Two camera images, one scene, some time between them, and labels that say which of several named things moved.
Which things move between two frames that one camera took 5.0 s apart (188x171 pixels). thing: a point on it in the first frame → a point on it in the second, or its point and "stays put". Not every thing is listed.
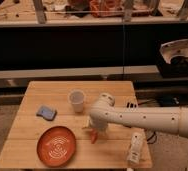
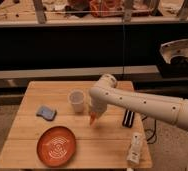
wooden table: [52, 129] stays put
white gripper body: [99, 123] → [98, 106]
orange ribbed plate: [56, 146] stays put
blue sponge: [47, 113] stays put
